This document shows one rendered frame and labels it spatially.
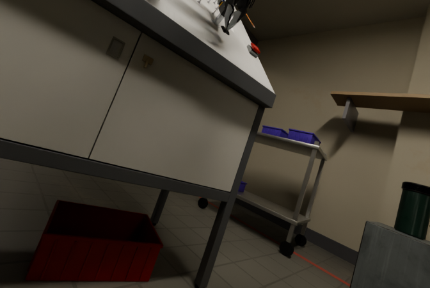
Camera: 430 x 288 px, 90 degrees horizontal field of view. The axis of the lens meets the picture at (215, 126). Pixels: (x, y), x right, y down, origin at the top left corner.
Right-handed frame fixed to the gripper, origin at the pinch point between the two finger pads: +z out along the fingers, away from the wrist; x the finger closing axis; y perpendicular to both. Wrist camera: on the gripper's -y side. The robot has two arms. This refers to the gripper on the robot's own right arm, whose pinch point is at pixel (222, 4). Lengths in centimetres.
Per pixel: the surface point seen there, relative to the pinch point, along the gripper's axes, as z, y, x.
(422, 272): 58, -96, -121
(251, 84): 22.8, -29.6, -12.9
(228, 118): 39, -32, -10
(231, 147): 48, -37, -16
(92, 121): 54, -36, 35
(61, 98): 51, -34, 43
